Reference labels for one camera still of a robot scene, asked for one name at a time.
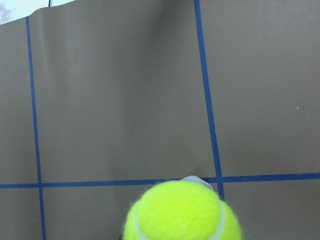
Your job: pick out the brown paper table mat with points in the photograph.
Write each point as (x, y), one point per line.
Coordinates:
(100, 99)

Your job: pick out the yellow Roland Garros tennis ball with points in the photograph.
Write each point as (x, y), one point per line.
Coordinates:
(181, 210)

